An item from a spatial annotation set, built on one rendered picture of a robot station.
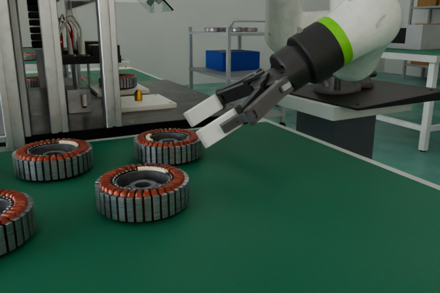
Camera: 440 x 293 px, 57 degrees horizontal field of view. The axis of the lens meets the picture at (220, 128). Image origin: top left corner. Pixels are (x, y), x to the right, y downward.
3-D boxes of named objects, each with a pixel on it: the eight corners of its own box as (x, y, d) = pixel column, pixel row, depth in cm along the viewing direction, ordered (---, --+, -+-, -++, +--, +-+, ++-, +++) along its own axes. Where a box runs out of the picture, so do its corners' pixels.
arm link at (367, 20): (382, -39, 67) (426, 8, 64) (364, 5, 79) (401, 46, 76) (311, 4, 66) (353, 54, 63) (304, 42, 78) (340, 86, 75)
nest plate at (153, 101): (158, 98, 111) (158, 93, 111) (177, 107, 98) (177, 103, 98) (103, 102, 105) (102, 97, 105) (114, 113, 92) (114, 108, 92)
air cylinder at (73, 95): (87, 106, 100) (85, 84, 99) (91, 112, 94) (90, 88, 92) (65, 108, 98) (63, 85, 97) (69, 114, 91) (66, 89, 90)
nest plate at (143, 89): (137, 86, 133) (136, 82, 132) (149, 93, 120) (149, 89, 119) (89, 89, 126) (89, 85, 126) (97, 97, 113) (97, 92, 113)
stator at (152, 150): (196, 144, 75) (195, 125, 74) (207, 164, 64) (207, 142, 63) (133, 148, 72) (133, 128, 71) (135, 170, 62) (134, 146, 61)
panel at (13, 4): (27, 87, 131) (16, -11, 124) (32, 136, 73) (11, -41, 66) (23, 87, 131) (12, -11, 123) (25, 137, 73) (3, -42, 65)
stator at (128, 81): (133, 84, 130) (132, 72, 129) (141, 88, 120) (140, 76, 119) (96, 86, 125) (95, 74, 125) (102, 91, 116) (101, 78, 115)
